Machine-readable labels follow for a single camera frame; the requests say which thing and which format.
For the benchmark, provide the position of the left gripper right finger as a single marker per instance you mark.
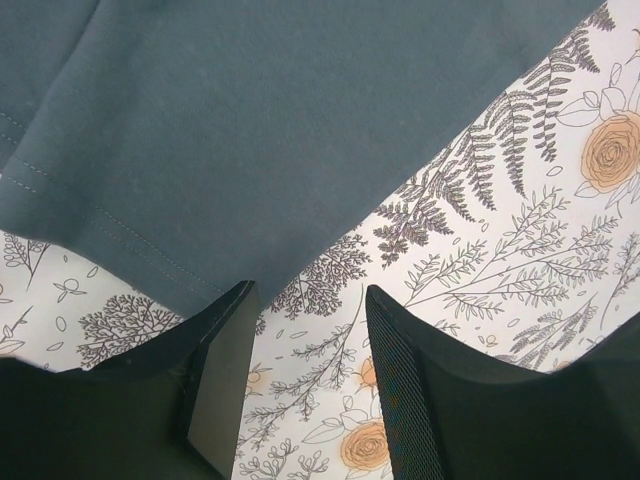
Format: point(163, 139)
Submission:
point(452, 412)

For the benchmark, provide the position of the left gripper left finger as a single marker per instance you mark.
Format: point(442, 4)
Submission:
point(167, 409)

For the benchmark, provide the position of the blue grey t shirt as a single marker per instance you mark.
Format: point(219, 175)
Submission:
point(185, 146)

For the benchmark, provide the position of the floral table mat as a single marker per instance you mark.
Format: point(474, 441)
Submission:
point(519, 238)

